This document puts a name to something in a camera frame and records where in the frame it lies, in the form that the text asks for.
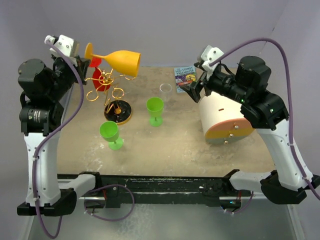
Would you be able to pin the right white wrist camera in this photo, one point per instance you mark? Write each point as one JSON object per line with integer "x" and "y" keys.
{"x": 208, "y": 55}

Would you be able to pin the green wine glass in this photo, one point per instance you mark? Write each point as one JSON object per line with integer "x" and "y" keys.
{"x": 109, "y": 131}
{"x": 155, "y": 106}

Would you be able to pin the clear wine glass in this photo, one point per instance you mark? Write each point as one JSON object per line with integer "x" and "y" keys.
{"x": 165, "y": 92}
{"x": 125, "y": 83}

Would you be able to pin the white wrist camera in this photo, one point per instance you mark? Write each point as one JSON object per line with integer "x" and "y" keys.
{"x": 68, "y": 46}
{"x": 208, "y": 55}

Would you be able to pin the blue treehouse book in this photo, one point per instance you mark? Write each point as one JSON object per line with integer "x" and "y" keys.
{"x": 184, "y": 76}

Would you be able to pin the orange wine glass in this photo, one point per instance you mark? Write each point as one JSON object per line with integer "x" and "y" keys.
{"x": 123, "y": 61}

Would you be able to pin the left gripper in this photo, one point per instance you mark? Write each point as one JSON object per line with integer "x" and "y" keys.
{"x": 82, "y": 64}

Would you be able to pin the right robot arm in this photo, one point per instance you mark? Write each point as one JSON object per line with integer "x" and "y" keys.
{"x": 268, "y": 115}

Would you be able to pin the black base frame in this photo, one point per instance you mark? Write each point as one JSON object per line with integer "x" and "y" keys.
{"x": 171, "y": 190}

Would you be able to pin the clear wine glass back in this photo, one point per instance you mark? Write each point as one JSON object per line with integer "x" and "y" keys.
{"x": 165, "y": 92}

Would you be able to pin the white round drawer box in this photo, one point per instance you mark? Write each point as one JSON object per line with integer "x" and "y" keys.
{"x": 222, "y": 121}

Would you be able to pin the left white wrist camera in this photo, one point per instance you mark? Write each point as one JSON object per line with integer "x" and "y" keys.
{"x": 68, "y": 46}

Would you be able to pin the gold wine glass rack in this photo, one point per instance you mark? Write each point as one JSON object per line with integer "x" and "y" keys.
{"x": 116, "y": 109}

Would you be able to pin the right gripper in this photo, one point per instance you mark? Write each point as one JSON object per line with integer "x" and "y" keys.
{"x": 194, "y": 90}

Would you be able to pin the clear wine glass front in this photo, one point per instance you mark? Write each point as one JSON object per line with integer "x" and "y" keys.
{"x": 125, "y": 83}

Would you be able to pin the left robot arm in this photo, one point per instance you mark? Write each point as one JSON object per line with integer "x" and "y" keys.
{"x": 41, "y": 113}

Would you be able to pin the red wine glass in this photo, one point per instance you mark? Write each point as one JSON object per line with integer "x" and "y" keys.
{"x": 97, "y": 76}

